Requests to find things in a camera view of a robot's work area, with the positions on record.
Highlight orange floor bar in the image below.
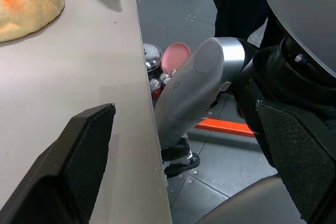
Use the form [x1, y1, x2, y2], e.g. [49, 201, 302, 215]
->
[193, 118, 256, 138]

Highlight black robot foot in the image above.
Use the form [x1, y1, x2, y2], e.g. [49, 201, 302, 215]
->
[160, 137, 202, 179]

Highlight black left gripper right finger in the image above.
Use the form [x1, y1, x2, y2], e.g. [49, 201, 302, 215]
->
[256, 100, 336, 224]

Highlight steel pot lid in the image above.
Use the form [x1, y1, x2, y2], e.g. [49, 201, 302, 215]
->
[143, 42, 164, 76]

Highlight pink plate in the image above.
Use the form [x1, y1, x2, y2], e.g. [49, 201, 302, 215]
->
[161, 41, 192, 74]

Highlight yellow orange bread-shaped plush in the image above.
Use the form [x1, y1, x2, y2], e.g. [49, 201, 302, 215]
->
[0, 0, 66, 43]

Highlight person in black trousers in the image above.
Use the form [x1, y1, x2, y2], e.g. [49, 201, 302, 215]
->
[211, 0, 286, 45]

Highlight silver and black robot torso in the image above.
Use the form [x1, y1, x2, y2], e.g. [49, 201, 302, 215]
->
[232, 0, 336, 168]

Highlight dark rounded robot knee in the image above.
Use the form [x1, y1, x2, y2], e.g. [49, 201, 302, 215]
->
[193, 173, 307, 224]

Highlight silver robot leg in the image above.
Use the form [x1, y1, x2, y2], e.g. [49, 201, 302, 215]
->
[153, 37, 246, 152]

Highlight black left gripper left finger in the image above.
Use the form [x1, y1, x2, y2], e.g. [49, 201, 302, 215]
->
[0, 102, 117, 224]

